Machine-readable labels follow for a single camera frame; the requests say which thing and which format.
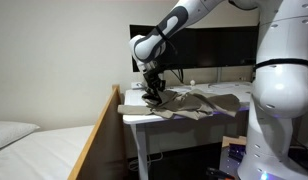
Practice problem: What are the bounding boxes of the white desk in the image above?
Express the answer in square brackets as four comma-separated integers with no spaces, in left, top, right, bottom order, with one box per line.
[122,80,255,180]

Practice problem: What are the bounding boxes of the white pillow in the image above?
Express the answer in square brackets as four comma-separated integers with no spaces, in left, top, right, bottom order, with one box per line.
[0,120,41,153]

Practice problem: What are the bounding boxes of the black floor cables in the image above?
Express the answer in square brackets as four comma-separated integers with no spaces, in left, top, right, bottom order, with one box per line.
[288,144,308,171]

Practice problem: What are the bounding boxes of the black computer monitor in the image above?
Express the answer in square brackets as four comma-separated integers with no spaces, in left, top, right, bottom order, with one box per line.
[129,23,261,73]

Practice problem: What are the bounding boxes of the white bed mattress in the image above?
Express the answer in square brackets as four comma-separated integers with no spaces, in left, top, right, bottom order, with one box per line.
[0,124,96,180]

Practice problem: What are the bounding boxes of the white power strip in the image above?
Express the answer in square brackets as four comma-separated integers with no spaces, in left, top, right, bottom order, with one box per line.
[131,81,148,90]

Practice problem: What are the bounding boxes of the grey monitor stand leg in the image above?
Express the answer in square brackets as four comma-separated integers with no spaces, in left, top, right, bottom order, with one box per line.
[215,68,224,84]

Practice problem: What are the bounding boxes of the purple-lit electronics box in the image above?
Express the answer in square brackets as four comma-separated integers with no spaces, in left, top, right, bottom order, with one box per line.
[227,143,248,164]

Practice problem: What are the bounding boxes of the brown cardboard box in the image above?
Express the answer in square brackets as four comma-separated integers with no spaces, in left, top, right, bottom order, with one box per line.
[221,134,248,149]

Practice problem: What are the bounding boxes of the white cable under desk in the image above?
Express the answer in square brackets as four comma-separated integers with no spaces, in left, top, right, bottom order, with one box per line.
[128,151,164,172]

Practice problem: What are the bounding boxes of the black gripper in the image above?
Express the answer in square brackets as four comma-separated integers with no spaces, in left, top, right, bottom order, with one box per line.
[142,64,167,103]

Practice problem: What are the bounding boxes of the beige trousers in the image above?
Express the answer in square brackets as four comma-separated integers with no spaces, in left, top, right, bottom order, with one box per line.
[117,88,242,121]

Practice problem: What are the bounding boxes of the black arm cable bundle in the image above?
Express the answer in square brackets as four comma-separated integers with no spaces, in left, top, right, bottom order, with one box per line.
[158,31,185,84]

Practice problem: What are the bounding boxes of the red and black tool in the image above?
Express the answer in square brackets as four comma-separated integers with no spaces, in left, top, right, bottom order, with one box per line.
[205,166,236,180]

